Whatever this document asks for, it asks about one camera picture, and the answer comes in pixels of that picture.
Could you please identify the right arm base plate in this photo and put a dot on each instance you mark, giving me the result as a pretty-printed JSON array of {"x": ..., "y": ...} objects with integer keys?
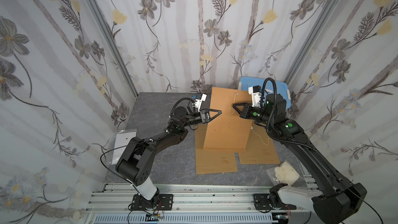
[{"x": 262, "y": 202}]

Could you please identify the blue lidded white storage box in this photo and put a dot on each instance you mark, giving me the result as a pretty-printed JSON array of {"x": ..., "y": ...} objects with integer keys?
[{"x": 282, "y": 88}]

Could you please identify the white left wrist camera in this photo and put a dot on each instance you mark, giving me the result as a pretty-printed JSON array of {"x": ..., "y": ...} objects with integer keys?
[{"x": 198, "y": 98}]

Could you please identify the clear plastic bag left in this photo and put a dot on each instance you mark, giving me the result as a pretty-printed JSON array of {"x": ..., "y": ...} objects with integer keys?
[{"x": 122, "y": 139}]

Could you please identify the plastic bag with white stuff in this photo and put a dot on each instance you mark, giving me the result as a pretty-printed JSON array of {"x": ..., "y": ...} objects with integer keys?
[{"x": 283, "y": 174}]

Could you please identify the white slotted cable duct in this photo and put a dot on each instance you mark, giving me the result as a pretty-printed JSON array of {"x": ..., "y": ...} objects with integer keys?
[{"x": 186, "y": 218}]

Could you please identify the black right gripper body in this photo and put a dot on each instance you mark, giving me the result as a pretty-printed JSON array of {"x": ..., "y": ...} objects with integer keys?
[{"x": 250, "y": 112}]

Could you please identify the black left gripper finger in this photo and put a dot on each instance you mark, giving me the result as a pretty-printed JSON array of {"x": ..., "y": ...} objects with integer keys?
[
  {"x": 212, "y": 112},
  {"x": 214, "y": 117}
]

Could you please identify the brown kraft file bag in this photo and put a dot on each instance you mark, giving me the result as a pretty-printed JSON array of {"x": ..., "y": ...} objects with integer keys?
[
  {"x": 228, "y": 131},
  {"x": 260, "y": 148},
  {"x": 211, "y": 161}
]

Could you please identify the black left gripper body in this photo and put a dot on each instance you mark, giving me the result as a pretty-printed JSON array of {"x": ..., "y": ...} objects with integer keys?
[{"x": 203, "y": 116}]

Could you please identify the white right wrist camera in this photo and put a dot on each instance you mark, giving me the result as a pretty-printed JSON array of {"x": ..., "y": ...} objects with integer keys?
[{"x": 256, "y": 95}]

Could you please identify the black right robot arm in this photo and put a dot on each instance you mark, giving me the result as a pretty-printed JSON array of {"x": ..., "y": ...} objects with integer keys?
[{"x": 336, "y": 197}]

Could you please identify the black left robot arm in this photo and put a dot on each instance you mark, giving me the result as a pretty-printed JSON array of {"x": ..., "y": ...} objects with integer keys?
[{"x": 136, "y": 161}]

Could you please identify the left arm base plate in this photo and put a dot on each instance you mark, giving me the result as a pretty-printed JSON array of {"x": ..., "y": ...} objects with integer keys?
[{"x": 162, "y": 202}]

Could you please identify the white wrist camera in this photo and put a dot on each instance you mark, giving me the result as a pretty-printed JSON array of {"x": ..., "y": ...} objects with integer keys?
[
  {"x": 198, "y": 98},
  {"x": 256, "y": 95}
]

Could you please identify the aluminium rail frame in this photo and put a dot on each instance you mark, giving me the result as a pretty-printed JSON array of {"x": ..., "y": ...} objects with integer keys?
[{"x": 116, "y": 198}]

